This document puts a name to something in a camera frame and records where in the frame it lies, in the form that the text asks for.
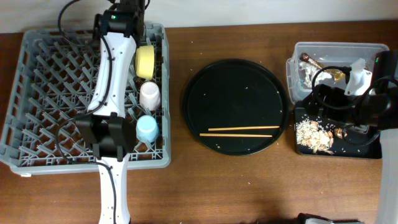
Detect black rectangular tray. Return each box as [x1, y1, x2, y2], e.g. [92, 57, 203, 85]
[294, 101, 382, 159]

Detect wooden chopstick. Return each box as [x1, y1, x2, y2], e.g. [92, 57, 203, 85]
[208, 126, 280, 131]
[199, 133, 273, 138]

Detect gold snack wrapper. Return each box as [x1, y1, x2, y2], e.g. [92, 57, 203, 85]
[299, 52, 345, 83]

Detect food scraps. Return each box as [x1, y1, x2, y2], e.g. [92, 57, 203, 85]
[295, 118, 347, 155]

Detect blue cup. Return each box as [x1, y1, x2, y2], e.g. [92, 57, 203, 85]
[136, 115, 159, 142]

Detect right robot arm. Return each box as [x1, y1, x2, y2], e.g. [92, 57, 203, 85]
[296, 50, 397, 223]

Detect yellow bowl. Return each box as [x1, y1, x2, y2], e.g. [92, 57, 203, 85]
[135, 45, 155, 80]

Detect round black tray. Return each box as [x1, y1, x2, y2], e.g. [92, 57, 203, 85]
[182, 59, 289, 156]

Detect grey dishwasher rack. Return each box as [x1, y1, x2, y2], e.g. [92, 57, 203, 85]
[1, 24, 171, 177]

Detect clear plastic bin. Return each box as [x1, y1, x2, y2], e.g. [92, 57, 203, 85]
[286, 42, 389, 104]

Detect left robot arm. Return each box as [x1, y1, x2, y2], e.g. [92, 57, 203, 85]
[76, 1, 146, 223]

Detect white tissue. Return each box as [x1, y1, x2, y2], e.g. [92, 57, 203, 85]
[299, 62, 333, 88]

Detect pink cup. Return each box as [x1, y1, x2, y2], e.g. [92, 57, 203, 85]
[139, 82, 161, 111]

